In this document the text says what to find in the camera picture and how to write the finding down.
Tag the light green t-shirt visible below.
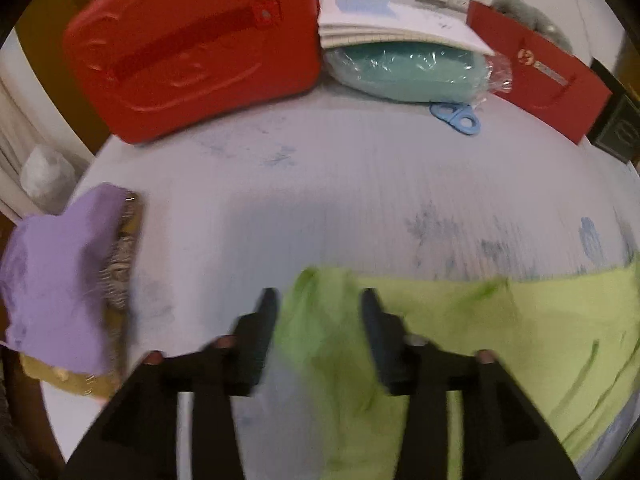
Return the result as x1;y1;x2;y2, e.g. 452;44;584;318
276;264;639;479

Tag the purple folded garment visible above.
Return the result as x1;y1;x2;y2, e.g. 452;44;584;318
1;183;129;374

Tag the white floral bed sheet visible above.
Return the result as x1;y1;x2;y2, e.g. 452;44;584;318
39;79;640;480

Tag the black box with gold print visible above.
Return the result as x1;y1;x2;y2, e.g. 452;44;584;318
587;58;639;164

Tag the red paper gift bag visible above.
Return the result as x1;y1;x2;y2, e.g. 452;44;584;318
466;1;612;144

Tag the teal item in plastic bag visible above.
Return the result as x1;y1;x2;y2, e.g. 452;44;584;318
323;42;513;105

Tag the red zippered storage case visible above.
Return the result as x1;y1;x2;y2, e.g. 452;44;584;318
63;0;321;144

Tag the grey fluffy item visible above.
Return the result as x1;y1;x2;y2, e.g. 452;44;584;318
490;0;573;54

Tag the white booklet stack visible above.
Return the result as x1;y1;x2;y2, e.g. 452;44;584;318
318;0;495;56

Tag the blue plastic ring tag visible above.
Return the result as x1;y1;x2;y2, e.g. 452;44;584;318
430;103;480;136

